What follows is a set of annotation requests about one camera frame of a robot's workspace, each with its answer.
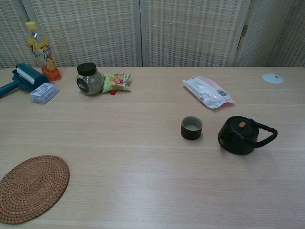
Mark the teal lint roller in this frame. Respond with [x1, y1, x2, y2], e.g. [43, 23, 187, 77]
[0, 62, 50, 99]

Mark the black teapot with handle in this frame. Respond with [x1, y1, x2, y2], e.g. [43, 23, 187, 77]
[217, 115, 278, 155]

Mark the woven folding screen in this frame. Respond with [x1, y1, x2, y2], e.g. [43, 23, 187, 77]
[0, 0, 305, 69]

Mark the round woven rattan mat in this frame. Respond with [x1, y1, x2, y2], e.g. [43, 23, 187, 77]
[0, 155, 70, 225]

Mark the small round green lid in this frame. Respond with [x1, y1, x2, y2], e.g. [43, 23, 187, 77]
[180, 115, 203, 140]

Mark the glass jar black lid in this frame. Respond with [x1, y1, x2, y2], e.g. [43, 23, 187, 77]
[76, 62, 105, 96]

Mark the white round table grommet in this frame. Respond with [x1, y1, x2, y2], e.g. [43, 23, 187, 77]
[262, 73, 285, 84]

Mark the green snack bag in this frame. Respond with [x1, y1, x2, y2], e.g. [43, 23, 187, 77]
[102, 71, 132, 94]

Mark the small clear plastic box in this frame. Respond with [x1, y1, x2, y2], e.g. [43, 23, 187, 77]
[30, 82, 60, 105]

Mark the white pink plastic package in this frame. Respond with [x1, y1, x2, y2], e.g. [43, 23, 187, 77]
[182, 75, 235, 109]

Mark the orange drink bottle yellow cap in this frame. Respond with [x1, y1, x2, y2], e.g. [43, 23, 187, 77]
[25, 21, 62, 83]

